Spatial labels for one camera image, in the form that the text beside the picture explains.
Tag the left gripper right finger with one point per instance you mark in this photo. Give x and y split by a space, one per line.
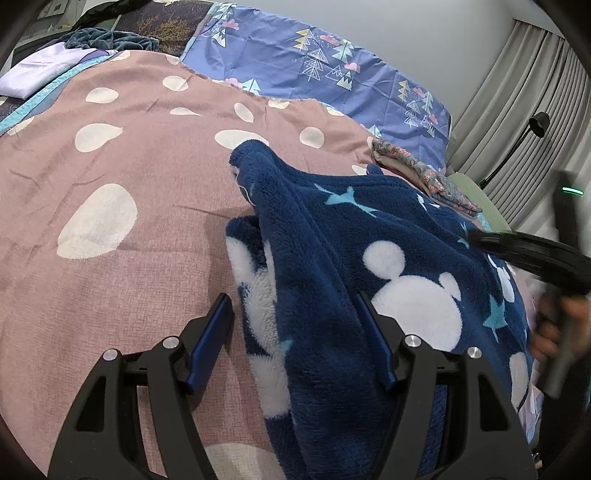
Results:
482 437

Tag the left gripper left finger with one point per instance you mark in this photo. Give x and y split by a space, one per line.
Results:
101 437

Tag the person's right hand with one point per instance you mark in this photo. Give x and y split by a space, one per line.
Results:
544 342

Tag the green pillow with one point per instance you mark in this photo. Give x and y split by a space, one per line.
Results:
490 218

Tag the black floor lamp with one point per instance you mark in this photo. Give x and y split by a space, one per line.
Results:
537 125

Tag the beige pleated curtain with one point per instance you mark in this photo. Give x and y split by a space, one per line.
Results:
536 71

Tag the floral folded garment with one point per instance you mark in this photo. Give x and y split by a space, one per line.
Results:
436 184

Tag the pink polka dot bedspread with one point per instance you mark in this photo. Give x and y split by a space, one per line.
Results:
115 195

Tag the blue tree print pillow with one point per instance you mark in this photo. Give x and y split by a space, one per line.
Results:
275 56

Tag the lavender folded cloth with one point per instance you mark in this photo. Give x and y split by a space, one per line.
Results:
43 66

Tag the teal crumpled blanket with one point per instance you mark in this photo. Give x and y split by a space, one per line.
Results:
105 39

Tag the dark patterned pillow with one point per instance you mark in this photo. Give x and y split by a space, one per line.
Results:
171 23

